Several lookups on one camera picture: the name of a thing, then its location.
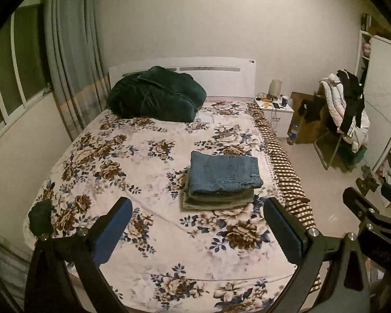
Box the olive grey folded pants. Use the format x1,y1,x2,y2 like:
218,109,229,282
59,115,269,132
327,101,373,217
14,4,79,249
181,176,254,210

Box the plastic water bottle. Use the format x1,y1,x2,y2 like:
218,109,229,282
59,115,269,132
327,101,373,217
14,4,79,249
287,124,299,145

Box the small dark cloth item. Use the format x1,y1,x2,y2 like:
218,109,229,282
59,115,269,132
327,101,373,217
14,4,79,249
28,199,54,237

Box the white floral bed blanket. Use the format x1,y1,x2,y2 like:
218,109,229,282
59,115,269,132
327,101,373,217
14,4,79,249
36,102,277,312

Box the white bed headboard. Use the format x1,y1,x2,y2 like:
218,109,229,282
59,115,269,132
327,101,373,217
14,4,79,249
108,57,256,98

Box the brown wooden board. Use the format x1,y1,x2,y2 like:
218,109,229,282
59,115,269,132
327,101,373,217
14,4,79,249
290,92,328,144

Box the wooden folding chair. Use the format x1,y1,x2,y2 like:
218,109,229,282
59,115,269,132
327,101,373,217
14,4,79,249
312,80,369,171

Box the grey green window curtain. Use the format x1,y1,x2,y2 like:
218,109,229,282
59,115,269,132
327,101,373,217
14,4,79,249
44,0,110,139

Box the brown checkered bed sheet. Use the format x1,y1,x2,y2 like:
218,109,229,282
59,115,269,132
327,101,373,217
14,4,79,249
247,102,322,293

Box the white bedside table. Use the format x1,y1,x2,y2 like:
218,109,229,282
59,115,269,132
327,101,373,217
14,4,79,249
255,97,295,139

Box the window with white frame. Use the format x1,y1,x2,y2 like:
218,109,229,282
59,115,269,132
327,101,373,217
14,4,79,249
0,0,51,139

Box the blue denim jeans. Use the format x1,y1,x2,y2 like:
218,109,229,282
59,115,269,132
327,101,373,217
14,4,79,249
188,151,263,195

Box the dark green folded duvet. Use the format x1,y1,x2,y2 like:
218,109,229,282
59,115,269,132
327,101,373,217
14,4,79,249
107,66,207,122

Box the black garment on chair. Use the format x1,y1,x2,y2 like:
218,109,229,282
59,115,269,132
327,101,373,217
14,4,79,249
336,70,364,136

